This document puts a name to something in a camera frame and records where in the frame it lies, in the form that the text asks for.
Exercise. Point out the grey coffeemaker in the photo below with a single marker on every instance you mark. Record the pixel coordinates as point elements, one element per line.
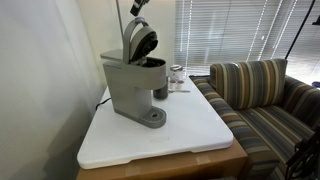
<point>133,83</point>

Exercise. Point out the metal pole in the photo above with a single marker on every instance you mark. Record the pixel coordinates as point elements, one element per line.
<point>119,20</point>

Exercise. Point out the white mug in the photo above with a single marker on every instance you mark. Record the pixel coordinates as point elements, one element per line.
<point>176,71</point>

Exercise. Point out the white coffee pod red top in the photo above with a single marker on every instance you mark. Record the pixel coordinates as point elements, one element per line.
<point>180,84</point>
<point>172,84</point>

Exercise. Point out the metal spoon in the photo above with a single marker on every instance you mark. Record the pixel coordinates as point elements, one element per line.
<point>180,91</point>

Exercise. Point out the striped cushion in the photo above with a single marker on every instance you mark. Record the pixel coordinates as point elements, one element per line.
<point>250,83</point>

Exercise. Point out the black stand pole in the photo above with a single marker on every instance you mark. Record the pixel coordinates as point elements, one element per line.
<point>300,28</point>

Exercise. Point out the brown cardboard box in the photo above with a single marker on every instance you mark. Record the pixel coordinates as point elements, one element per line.
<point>186,165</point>

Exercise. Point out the striped sofa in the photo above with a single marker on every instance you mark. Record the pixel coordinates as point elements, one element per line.
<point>266,126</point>

